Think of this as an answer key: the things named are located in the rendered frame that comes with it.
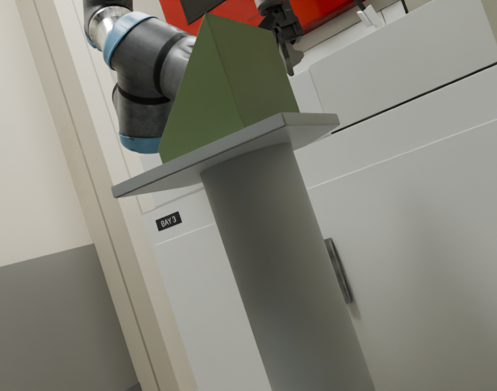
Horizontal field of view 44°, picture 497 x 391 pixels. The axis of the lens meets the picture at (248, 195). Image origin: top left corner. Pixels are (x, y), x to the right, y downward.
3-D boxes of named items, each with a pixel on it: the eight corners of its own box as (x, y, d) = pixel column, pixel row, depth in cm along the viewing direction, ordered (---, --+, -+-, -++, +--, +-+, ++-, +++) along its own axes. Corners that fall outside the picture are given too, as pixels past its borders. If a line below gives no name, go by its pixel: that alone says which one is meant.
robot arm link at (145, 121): (122, 102, 108) (76, -26, 145) (125, 167, 118) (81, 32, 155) (189, 95, 112) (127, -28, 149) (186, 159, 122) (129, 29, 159)
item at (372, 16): (384, 64, 151) (365, 13, 151) (398, 57, 148) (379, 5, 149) (372, 64, 146) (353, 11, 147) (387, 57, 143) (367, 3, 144)
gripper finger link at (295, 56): (311, 67, 170) (298, 37, 171) (291, 74, 170) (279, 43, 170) (308, 71, 173) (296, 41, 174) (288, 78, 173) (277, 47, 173)
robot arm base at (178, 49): (208, 42, 95) (160, 19, 99) (181, 131, 101) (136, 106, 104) (257, 45, 108) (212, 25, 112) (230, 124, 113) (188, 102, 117)
